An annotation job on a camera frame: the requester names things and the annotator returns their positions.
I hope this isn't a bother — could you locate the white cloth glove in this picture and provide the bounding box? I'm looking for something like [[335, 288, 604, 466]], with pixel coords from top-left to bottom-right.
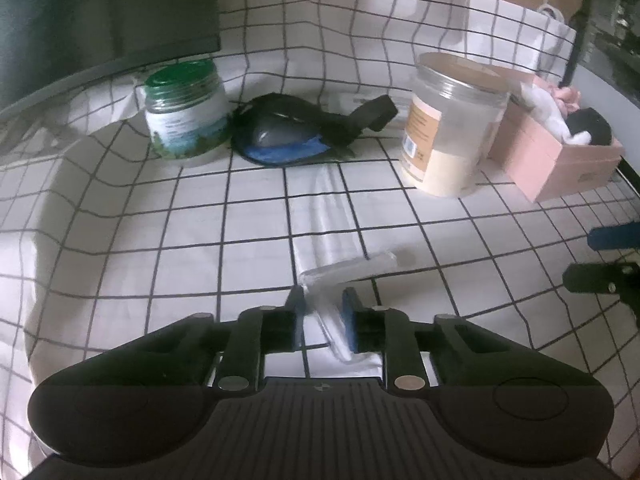
[[518, 82, 591, 145]]

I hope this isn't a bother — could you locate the pink cardboard box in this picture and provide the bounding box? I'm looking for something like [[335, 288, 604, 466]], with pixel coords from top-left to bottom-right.
[[489, 67, 624, 202]]

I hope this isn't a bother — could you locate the pink fabric scrunchie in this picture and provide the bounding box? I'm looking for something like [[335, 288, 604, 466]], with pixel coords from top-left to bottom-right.
[[548, 86, 582, 117]]

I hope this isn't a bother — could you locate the clear plastic jar floral label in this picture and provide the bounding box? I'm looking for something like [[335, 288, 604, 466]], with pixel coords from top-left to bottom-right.
[[400, 52, 510, 197]]

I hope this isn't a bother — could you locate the black white grid tablecloth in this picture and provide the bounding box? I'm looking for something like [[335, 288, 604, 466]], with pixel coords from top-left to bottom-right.
[[1, 0, 639, 479]]

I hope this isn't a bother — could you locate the green lid jar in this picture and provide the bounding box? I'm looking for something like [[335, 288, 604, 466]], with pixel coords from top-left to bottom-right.
[[143, 58, 231, 167]]

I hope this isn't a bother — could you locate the black monitor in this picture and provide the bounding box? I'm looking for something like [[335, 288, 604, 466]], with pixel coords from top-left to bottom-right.
[[1, 0, 220, 119]]

